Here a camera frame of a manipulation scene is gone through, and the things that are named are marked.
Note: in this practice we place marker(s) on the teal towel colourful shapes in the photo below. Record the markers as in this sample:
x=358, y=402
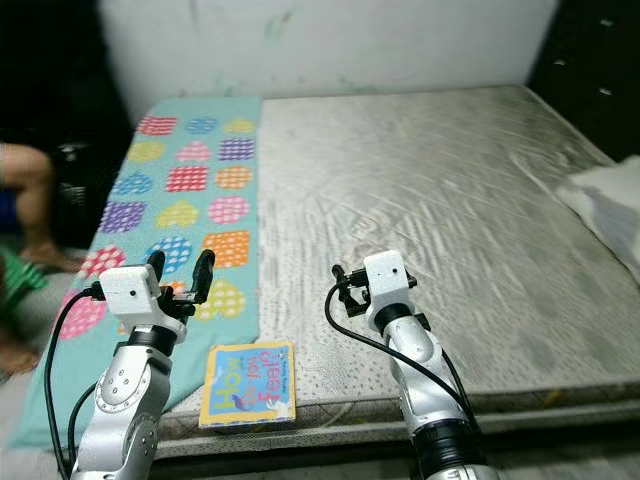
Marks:
x=180, y=215

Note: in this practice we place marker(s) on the blue yellow children's book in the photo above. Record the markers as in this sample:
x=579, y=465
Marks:
x=248, y=385

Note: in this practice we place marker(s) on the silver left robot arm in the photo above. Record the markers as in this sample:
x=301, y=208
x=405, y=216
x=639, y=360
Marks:
x=120, y=410

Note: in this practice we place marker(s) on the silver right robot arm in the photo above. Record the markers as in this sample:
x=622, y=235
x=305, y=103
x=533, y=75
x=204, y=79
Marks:
x=435, y=400

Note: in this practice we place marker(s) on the grey quilted mattress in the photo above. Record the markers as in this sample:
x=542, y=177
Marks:
x=410, y=200

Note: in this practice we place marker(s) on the black bag white print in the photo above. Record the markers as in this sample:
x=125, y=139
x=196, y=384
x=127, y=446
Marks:
x=75, y=195

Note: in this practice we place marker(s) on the green plastic stool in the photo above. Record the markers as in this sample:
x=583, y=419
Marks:
x=18, y=285

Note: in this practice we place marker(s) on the seated person grey shorts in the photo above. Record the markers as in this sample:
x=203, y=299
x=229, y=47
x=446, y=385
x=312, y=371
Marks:
x=30, y=170

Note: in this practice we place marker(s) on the white pillow green tree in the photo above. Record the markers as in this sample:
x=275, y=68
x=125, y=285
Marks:
x=610, y=210

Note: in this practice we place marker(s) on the black tufted headboard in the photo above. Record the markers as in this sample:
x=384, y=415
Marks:
x=590, y=60

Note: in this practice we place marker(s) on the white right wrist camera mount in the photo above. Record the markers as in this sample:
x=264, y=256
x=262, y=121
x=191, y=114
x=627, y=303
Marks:
x=390, y=278

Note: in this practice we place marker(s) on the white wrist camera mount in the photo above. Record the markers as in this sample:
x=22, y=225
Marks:
x=130, y=292
x=390, y=278

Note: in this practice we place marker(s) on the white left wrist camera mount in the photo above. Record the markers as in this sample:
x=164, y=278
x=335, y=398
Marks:
x=130, y=292

